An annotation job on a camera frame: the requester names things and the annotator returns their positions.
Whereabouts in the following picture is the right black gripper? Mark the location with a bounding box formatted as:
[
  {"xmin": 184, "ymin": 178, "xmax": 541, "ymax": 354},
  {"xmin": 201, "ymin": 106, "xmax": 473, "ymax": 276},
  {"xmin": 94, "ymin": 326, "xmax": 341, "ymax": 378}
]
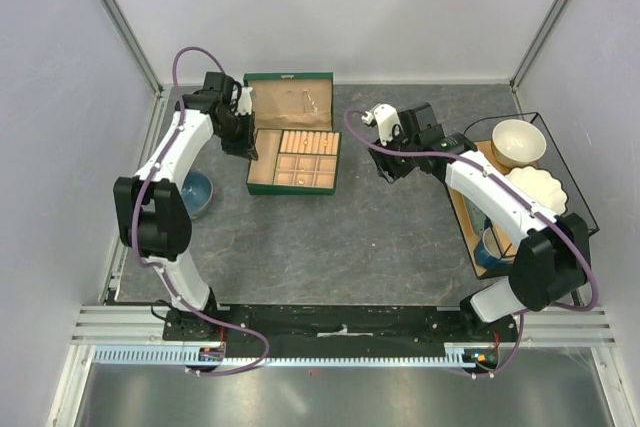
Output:
[{"xmin": 367, "ymin": 122, "xmax": 420, "ymax": 185}]

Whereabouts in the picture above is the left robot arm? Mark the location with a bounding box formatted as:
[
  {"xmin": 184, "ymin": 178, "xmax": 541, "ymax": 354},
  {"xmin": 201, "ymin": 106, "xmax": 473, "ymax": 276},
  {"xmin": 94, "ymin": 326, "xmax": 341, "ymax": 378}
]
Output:
[{"xmin": 113, "ymin": 72, "xmax": 258, "ymax": 340}]

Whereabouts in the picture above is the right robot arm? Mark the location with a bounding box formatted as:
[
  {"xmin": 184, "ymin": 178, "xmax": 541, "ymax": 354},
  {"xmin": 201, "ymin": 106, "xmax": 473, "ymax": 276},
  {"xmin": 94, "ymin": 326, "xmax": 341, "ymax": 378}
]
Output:
[{"xmin": 360, "ymin": 104, "xmax": 598, "ymax": 341}]

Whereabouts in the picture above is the green jewelry box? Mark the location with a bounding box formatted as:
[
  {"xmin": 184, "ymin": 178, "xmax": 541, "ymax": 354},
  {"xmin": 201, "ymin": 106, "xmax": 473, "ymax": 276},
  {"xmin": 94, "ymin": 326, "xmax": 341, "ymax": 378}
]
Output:
[{"xmin": 242, "ymin": 71, "xmax": 337, "ymax": 196}]

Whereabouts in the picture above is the blue ceramic bowl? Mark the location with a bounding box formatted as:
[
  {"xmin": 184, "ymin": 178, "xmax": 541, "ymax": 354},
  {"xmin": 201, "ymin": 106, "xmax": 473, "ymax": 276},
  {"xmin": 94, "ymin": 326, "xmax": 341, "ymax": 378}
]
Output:
[{"xmin": 181, "ymin": 171, "xmax": 214, "ymax": 220}]

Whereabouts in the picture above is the blue mug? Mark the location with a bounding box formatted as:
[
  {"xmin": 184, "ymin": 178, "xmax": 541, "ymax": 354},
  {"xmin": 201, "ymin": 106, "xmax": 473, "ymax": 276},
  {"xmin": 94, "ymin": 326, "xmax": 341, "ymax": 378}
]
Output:
[{"xmin": 473, "ymin": 228, "xmax": 514, "ymax": 270}]

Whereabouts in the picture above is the cream round bowl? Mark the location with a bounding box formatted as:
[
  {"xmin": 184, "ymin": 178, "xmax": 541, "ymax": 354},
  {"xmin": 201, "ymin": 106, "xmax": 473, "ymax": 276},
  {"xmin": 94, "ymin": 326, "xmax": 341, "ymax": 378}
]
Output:
[{"xmin": 491, "ymin": 119, "xmax": 547, "ymax": 168}]

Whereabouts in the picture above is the white scalloped bowl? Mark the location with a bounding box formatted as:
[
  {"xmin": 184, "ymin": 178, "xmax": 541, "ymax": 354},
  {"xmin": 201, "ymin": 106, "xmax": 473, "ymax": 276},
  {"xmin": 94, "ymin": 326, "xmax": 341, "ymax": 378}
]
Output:
[{"xmin": 506, "ymin": 166, "xmax": 568, "ymax": 215}]

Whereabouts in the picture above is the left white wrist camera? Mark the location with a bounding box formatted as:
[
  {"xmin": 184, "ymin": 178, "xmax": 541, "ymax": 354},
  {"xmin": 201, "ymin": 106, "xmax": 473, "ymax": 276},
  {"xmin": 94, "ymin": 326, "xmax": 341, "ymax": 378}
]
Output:
[{"xmin": 236, "ymin": 87, "xmax": 255, "ymax": 116}]

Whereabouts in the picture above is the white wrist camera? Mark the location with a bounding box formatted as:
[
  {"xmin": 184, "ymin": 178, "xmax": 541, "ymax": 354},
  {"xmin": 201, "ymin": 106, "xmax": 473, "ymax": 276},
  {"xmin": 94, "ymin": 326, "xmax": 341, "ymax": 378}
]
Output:
[
  {"xmin": 361, "ymin": 103, "xmax": 402, "ymax": 147},
  {"xmin": 236, "ymin": 87, "xmax": 255, "ymax": 116}
]

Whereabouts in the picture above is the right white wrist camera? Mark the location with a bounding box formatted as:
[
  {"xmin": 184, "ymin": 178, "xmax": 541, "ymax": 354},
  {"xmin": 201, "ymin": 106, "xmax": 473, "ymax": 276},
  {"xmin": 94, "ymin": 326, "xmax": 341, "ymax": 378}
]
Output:
[{"xmin": 361, "ymin": 103, "xmax": 402, "ymax": 147}]

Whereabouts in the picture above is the black wire shelf rack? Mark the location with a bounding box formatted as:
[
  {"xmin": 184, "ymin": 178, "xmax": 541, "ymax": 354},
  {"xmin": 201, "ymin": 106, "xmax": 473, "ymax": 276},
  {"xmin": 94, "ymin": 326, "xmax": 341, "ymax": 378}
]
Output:
[{"xmin": 447, "ymin": 111, "xmax": 600, "ymax": 260}]

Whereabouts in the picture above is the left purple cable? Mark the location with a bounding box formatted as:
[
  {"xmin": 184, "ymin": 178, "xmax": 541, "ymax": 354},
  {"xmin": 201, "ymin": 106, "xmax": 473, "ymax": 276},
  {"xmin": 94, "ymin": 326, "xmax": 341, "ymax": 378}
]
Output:
[{"xmin": 130, "ymin": 46, "xmax": 272, "ymax": 378}]

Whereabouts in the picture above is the purple cable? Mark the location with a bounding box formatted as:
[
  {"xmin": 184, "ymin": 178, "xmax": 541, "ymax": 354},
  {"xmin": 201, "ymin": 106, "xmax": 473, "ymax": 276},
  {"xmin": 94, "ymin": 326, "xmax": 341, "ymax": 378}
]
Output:
[
  {"xmin": 344, "ymin": 109, "xmax": 601, "ymax": 381},
  {"xmin": 130, "ymin": 46, "xmax": 272, "ymax": 378}
]

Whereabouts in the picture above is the slotted cable duct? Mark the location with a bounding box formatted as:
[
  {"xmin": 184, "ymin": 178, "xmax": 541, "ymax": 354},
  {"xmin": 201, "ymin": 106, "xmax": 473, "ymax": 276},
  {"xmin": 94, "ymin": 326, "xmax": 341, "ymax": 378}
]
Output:
[{"xmin": 93, "ymin": 345, "xmax": 497, "ymax": 368}]

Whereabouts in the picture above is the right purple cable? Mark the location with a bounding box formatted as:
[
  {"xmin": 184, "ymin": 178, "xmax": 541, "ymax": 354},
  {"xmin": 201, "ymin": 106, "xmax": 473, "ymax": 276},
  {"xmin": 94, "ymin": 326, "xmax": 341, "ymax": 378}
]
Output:
[{"xmin": 344, "ymin": 109, "xmax": 601, "ymax": 381}]

